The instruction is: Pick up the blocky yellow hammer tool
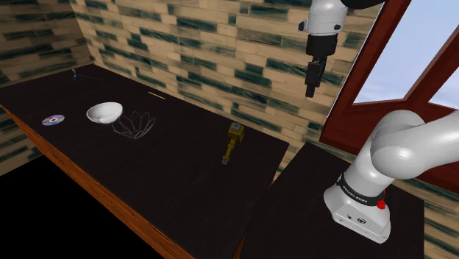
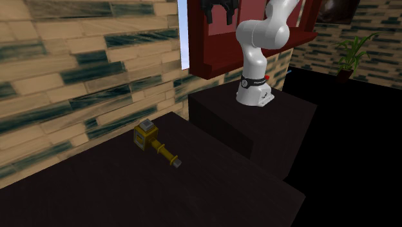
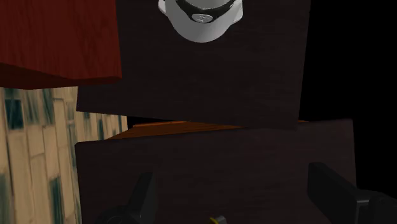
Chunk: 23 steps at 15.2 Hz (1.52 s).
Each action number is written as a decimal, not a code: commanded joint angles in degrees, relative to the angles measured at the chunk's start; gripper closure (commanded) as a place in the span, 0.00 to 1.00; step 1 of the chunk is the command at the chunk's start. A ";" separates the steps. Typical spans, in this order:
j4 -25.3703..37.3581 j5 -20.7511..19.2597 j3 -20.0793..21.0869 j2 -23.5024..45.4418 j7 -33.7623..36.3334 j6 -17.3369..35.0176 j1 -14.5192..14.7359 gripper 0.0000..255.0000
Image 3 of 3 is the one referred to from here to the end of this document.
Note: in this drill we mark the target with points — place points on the small yellow and grey object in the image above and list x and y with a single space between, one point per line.
218 220

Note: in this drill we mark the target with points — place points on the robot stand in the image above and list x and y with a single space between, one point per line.
204 83

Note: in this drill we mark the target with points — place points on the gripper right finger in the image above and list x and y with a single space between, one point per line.
335 195

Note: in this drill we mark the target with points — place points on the dark brown wooden table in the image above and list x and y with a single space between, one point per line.
223 173

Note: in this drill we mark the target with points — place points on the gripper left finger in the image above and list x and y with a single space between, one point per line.
143 204

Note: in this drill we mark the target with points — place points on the red wooden cabinet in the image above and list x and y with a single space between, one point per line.
59 37

